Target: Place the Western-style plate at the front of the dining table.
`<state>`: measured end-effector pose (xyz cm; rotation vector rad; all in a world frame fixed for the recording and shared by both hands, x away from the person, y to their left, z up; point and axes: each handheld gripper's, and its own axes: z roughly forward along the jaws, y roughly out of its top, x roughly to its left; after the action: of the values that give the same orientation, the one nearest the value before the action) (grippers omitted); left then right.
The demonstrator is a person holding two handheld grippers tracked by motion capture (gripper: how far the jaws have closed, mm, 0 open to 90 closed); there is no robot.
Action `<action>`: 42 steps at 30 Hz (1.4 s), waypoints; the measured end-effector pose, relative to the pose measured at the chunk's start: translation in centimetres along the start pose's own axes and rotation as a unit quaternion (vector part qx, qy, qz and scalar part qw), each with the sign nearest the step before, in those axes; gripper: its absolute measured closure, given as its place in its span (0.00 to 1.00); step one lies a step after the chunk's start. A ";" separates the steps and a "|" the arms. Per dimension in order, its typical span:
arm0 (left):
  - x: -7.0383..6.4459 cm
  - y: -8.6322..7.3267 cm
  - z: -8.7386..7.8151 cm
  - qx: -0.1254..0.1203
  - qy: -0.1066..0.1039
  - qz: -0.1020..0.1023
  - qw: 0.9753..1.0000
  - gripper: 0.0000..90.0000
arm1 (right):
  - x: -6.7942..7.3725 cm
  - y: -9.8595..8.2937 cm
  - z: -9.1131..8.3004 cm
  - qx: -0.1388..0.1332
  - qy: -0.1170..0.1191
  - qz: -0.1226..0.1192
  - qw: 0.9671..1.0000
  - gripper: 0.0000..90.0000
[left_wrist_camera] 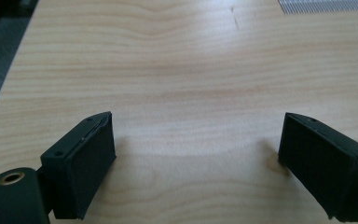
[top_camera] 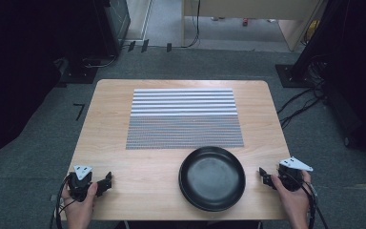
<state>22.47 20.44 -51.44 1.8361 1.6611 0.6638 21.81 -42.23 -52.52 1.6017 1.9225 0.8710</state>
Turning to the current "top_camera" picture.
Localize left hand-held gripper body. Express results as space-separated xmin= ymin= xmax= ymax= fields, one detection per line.
xmin=66 ymin=164 xmax=93 ymax=203

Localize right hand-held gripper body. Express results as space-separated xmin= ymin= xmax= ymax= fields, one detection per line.
xmin=277 ymin=156 xmax=315 ymax=193

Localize person's right hand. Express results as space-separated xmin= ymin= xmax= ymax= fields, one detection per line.
xmin=270 ymin=170 xmax=313 ymax=221

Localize person's left hand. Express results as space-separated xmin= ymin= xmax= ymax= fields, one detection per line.
xmin=61 ymin=182 xmax=99 ymax=223

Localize black round plate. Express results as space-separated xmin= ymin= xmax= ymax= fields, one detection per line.
xmin=178 ymin=145 xmax=247 ymax=213

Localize grey striped placemat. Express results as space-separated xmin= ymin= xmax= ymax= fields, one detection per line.
xmin=125 ymin=88 xmax=245 ymax=151

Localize black stand base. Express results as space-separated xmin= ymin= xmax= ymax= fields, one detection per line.
xmin=274 ymin=63 xmax=318 ymax=89
xmin=55 ymin=56 xmax=100 ymax=88

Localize yellow object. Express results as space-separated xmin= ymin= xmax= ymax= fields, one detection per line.
xmin=303 ymin=19 xmax=321 ymax=45

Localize dark equipment cabinet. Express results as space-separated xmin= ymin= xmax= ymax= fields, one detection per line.
xmin=92 ymin=0 xmax=132 ymax=59

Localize light wooden desk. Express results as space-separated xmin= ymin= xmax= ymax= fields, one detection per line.
xmin=180 ymin=0 xmax=329 ymax=52

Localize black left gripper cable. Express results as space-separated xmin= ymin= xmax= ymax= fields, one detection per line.
xmin=54 ymin=174 xmax=77 ymax=229

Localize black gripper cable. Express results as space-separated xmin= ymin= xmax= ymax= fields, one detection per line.
xmin=285 ymin=171 xmax=331 ymax=229
xmin=54 ymin=174 xmax=77 ymax=229

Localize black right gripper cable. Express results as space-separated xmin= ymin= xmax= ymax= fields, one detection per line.
xmin=285 ymin=171 xmax=331 ymax=229

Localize black floor cables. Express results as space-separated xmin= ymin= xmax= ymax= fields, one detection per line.
xmin=276 ymin=60 xmax=330 ymax=130

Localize black hanging cable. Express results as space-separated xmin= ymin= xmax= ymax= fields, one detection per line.
xmin=181 ymin=0 xmax=202 ymax=50

